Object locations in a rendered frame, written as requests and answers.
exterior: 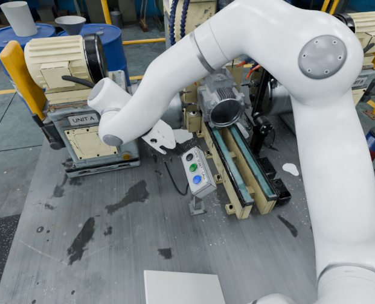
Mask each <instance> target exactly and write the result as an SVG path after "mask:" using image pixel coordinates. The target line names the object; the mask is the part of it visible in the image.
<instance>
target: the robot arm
mask: <svg viewBox="0 0 375 304"><path fill-rule="evenodd" d="M241 55H247V56H249V57H250V58H252V59H253V60H255V61H256V62H257V63H258V64H259V65H261V66H262V67H264V68H265V70H267V71H268V72H269V73H270V74H271V75H273V76H274V77H275V78H276V79H277V80H278V81H279V82H280V83H281V84H282V85H283V86H284V87H285V88H286V89H287V90H288V92H289V94H290V98H291V102H292V108H293V115H294V120H295V130H296V138H297V144H298V152H299V157H300V165H301V172H302V175H303V182H304V188H305V192H306V199H307V205H308V208H309V214H310V220H311V224H312V230H313V237H314V243H315V254H316V278H317V291H318V300H317V301H316V302H315V303H313V304H375V176H374V170H373V164H372V161H371V156H370V152H369V149H368V145H367V141H366V138H365V135H364V132H363V129H362V126H361V123H360V121H359V118H358V115H357V112H356V109H355V106H354V102H353V96H352V91H351V87H352V85H353V84H354V82H355V81H356V80H357V78H358V76H359V74H360V72H361V70H362V67H363V63H364V51H363V49H362V45H361V43H360V41H359V39H358V38H357V37H356V35H355V34H354V32H352V30H351V29H349V27H348V26H346V24H344V23H343V22H341V21H340V20H339V19H337V18H336V17H334V16H332V15H330V14H328V13H325V12H323V11H316V10H304V9H300V8H297V7H294V6H292V5H290V4H288V3H287V2H285V1H283V0H235V1H233V2H232V3H230V4H229V5H227V6H226V7H225V8H223V9H222V10H221V11H219V12H218V13H216V14H215V15H214V16H212V17H211V18H209V19H208V20H207V21H206V22H204V23H203V24H202V25H200V26H199V27H197V28H196V29H195V30H193V31H192V32H191V33H189V34H188V35H186V36H185V37H184V38H183V39H181V40H180V41H179V42H177V43H176V44H174V45H173V46H172V47H171V48H169V49H168V50H166V51H165V52H164V53H162V54H161V55H160V56H159V57H157V58H156V59H154V61H152V62H151V64H150V65H149V67H148V68H147V70H146V73H145V74H144V76H143V79H142V81H141V83H140V85H139V86H138V88H137V90H136V92H135V93H134V95H133V96H131V95H130V94H129V93H127V92H126V91H125V90H124V89H122V88H121V87H120V86H119V85H117V84H116V83H115V82H114V81H112V80H111V79H110V78H104V79H102V80H100V81H99V82H98V83H97V84H96V85H95V86H94V88H93V89H92V90H91V93H90V94H89V96H88V106H90V107H92V108H93V109H94V110H96V111H97V112H98V113H99V114H100V115H101V120H100V123H99V128H98V135H99V138H100V140H101V141H102V142H103V143H104V144H106V145H108V146H112V147H116V146H120V145H124V144H126V143H129V142H131V141H132V140H134V139H136V138H138V137H142V138H143V139H144V140H145V141H146V142H147V143H148V144H150V145H151V146H152V147H153V148H155V149H156V150H158V151H159V152H161V153H162V154H166V152H167V153H168V154H169V155H171V156H172V155H173V154H174V153H175V154H177V155H178V156H179V155H180V154H182V153H183V152H185V148H184V147H183V146H182V145H181V144H180V143H178V142H176V140H175V138H174V135H173V131H172V129H171V127H170V126H169V125H168V124H166V123H165V122H164V121H162V120H161V119H160V118H161V117H162V115H163V114H164V112H165V111H166V109H167V107H168V106H169V104H170V102H171V100H172V99H173V97H174V96H175V95H176V94H177V93H178V92H180V91H181V90H182V89H185V88H186V87H188V86H189V85H191V84H193V83H195V82H197V81H198V80H200V79H202V78H204V77H206V76H207V75H209V74H210V73H212V72H214V71H216V70H217V69H219V68H221V67H222V66H224V65H226V64H227V63H229V62H231V61H233V60H234V59H236V58H237V57H240V56H241ZM247 304H297V303H296V302H295V301H294V300H292V299H291V298H290V297H288V296H285V295H284V294H279V293H275V294H270V295H267V296H264V297H262V298H259V299H257V300H255V301H252V302H249V303H247Z"/></svg>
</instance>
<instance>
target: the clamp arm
mask: <svg viewBox="0 0 375 304"><path fill-rule="evenodd" d="M269 77H270V73H269V72H268V71H267V70H265V68H263V71H262V74H261V79H260V83H259V86H258V91H257V95H256V98H255V103H254V106H253V110H252V114H251V116H252V118H254V116H255V115H256V114H258V113H260V109H261V105H262V103H263V98H264V95H265V92H266V88H267V85H268V81H269Z"/></svg>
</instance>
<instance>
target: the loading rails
mask: <svg viewBox="0 0 375 304"><path fill-rule="evenodd" d="M199 111H200V114H201V127H200V129H201V130H198V131H196V134H197V136H198V137H199V138H201V137H204V139H205V141H206V143H207V146H208V148H209V150H207V151H204V154H205V157H206V159H208V158H213V161H214V163H215V165H216V168H217V170H218V172H219V174H216V175H214V180H215V183H216V184H218V183H223V185H224V187H225V189H226V192H227V194H228V197H229V199H230V201H231V203H230V204H226V205H225V208H226V211H227V213H228V215H230V214H234V213H236V215H237V218H238V220H240V219H244V218H247V217H248V215H249V213H250V211H251V208H252V205H253V204H254V201H255V203H256V205H257V207H258V209H259V211H260V213H261V214H262V215H263V214H267V213H270V212H271V210H272V208H273V207H274V205H275V203H276V201H277V200H278V198H279V195H278V193H277V191H276V190H275V188H274V186H273V184H272V183H271V181H270V180H269V178H268V176H267V174H266V173H265V171H264V169H263V168H262V166H261V165H260V162H259V161H258V159H257V158H256V156H255V154H254V153H253V151H252V149H251V148H250V146H249V144H248V143H247V141H246V139H245V137H244V136H243V134H242V133H241V131H240V129H239V128H238V126H237V124H234V123H233V124H231V126H229V127H228V128H227V127H226V128H225V127H224V128H216V126H214V127H213V128H211V127H210V126H209V124H208V123H209V122H207V121H206V122H203V120H202V114H203V113H202V111H201V110H199ZM221 135H222V137H223V138H224V141H225V143H226V145H227V147H228V149H229V151H230V152H228V150H227V148H226V146H225V144H224V142H223V140H222V138H221ZM234 163H236V165H237V167H238V169H239V171H240V173H241V175H242V177H243V179H244V181H245V183H246V185H247V186H245V184H244V182H243V180H242V178H241V176H240V174H239V172H238V170H237V168H236V166H235V164H234ZM252 198H253V199H252Z"/></svg>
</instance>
